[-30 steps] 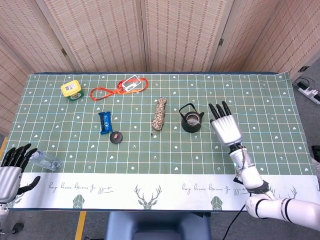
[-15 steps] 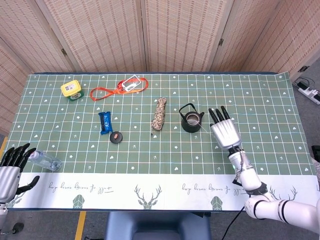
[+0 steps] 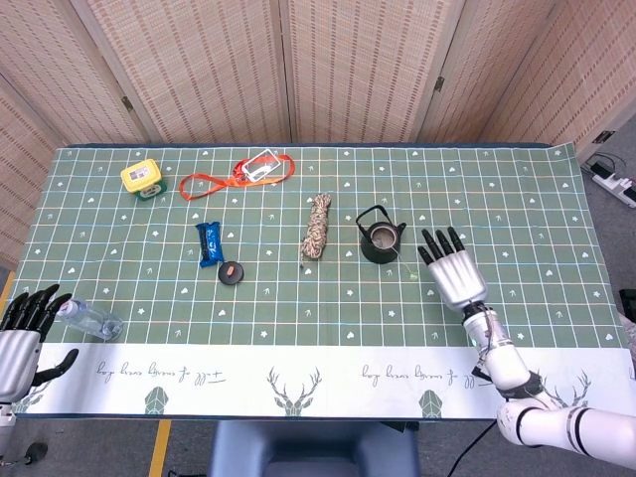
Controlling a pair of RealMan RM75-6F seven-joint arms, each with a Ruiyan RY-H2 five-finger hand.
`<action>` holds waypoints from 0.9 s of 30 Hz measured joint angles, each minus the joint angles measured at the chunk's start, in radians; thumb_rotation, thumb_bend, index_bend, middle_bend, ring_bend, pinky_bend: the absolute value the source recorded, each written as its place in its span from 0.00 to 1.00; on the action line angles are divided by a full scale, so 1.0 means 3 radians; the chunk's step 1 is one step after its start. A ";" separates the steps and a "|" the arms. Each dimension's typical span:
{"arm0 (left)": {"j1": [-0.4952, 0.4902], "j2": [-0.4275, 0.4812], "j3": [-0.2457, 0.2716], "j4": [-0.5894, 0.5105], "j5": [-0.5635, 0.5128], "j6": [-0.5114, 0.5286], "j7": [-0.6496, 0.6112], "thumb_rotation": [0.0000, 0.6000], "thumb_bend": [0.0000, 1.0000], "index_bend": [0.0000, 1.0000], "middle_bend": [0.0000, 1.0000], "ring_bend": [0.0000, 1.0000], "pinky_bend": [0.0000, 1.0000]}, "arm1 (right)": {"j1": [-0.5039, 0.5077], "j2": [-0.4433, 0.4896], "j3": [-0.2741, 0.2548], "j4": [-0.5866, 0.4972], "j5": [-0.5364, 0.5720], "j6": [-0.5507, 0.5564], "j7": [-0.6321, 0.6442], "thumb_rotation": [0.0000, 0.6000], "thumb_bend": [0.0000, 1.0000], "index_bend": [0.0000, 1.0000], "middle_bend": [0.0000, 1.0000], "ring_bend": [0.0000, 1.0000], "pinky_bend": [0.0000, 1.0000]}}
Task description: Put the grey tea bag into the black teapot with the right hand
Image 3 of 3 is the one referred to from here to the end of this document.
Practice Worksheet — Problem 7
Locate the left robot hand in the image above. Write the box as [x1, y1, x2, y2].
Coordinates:
[0, 283, 80, 401]

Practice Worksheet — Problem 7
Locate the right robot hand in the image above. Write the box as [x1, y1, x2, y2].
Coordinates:
[416, 227, 489, 308]

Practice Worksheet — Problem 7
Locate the grey tea bag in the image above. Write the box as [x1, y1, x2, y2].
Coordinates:
[375, 233, 417, 282]

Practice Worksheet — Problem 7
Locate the black teapot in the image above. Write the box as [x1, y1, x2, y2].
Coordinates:
[355, 204, 407, 265]

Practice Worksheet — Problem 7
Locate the small black round lid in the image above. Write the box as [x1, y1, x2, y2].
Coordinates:
[217, 261, 245, 286]

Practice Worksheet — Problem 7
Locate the clear plastic bottle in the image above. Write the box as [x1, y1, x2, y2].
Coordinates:
[55, 297, 124, 343]

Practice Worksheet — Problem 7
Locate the green grid deer tablecloth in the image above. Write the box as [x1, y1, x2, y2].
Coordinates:
[13, 142, 631, 421]

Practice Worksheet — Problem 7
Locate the white power strip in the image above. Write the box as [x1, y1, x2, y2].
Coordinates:
[590, 166, 636, 209]

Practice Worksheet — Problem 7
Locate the yellow-lidded green tub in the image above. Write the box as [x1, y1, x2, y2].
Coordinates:
[119, 158, 168, 204]

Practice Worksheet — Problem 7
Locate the blue grey chair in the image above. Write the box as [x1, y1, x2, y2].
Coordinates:
[211, 419, 421, 477]

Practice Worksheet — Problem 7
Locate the blue snack packet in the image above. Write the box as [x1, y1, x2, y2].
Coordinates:
[194, 221, 226, 269]

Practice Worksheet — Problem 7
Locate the clear badge holder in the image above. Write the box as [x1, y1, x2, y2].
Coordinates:
[233, 147, 285, 183]

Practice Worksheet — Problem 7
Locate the woven folding screen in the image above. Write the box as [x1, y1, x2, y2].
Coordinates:
[0, 0, 636, 272]

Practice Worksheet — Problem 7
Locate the braided rope bundle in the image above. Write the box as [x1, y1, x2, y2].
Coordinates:
[298, 193, 333, 269]

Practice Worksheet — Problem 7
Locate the black floor cable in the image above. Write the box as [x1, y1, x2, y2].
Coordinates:
[581, 151, 633, 176]

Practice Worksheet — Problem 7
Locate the orange lanyard strap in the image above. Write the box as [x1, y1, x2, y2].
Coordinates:
[178, 154, 295, 204]

